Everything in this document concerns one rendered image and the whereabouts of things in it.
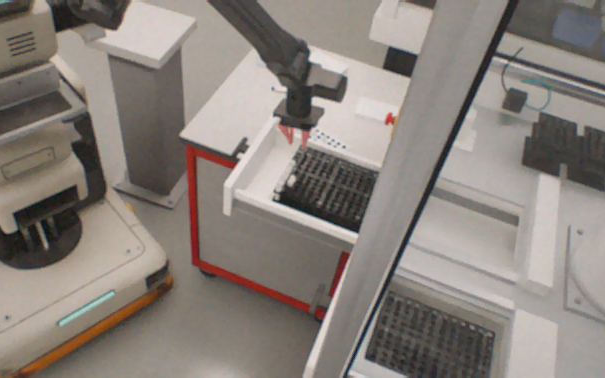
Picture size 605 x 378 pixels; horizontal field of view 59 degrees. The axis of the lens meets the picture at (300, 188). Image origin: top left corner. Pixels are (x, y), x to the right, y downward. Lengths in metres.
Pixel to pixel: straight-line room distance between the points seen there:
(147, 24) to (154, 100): 0.26
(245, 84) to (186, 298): 0.85
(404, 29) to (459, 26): 1.56
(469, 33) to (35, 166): 1.23
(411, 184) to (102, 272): 1.52
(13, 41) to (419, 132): 0.96
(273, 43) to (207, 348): 1.29
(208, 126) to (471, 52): 1.28
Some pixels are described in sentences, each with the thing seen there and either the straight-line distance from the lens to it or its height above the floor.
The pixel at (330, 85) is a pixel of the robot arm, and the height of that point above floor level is 1.19.
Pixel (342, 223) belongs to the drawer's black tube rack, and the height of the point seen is 0.87.
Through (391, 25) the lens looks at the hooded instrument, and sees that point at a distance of 1.94.
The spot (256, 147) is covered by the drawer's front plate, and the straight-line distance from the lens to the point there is 1.30.
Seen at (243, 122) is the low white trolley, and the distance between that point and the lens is 1.62.
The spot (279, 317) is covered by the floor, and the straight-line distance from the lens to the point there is 2.09.
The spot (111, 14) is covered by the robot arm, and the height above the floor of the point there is 1.24.
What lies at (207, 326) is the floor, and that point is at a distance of 2.06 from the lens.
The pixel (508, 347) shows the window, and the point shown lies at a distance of 0.64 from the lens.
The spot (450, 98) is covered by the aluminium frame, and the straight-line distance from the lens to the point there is 0.39.
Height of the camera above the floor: 1.83
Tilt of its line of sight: 48 degrees down
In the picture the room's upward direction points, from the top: 10 degrees clockwise
